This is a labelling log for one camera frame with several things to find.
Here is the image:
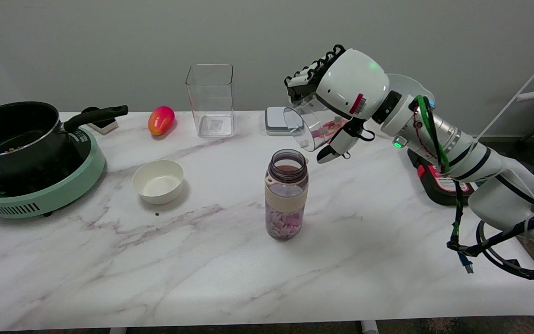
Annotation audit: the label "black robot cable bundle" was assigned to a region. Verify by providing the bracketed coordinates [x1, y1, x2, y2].
[447, 186, 534, 281]

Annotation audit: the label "red yellow mango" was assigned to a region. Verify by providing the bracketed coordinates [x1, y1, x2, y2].
[148, 106, 176, 136]

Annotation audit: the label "green robot cable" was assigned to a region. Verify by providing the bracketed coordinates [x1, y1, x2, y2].
[411, 95, 463, 242]

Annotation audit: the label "white black small device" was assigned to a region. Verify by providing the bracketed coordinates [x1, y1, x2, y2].
[82, 107, 119, 135]

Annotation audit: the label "pink white candy pieces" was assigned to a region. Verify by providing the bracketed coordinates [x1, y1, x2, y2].
[267, 211, 304, 239]

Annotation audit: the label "white zip tie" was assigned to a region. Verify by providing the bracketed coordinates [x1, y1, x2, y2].
[475, 69, 534, 142]

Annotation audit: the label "black saucepan with handle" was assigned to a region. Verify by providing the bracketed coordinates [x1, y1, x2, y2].
[0, 101, 129, 179]

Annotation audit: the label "white grey square lid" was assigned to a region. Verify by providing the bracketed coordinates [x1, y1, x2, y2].
[265, 106, 292, 136]

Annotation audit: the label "clear bottle with beige band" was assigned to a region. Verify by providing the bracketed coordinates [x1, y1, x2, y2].
[264, 149, 309, 240]

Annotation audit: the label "tall clear square container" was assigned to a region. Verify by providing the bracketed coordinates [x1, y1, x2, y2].
[185, 64, 237, 139]

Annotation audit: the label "black device with pink label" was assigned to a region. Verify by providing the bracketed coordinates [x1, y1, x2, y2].
[407, 148, 478, 206]

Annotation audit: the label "large clear measuring jug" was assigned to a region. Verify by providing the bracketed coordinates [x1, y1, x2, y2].
[385, 73, 435, 105]

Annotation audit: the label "green induction cooker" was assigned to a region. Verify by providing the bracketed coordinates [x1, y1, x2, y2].
[0, 126, 106, 219]

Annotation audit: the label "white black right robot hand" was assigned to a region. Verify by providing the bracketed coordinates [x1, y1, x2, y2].
[284, 45, 390, 164]

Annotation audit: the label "white bowl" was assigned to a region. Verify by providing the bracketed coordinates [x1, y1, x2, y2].
[132, 160, 185, 205]

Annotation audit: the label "small clear measuring cup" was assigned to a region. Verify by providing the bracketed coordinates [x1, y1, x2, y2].
[283, 100, 349, 152]

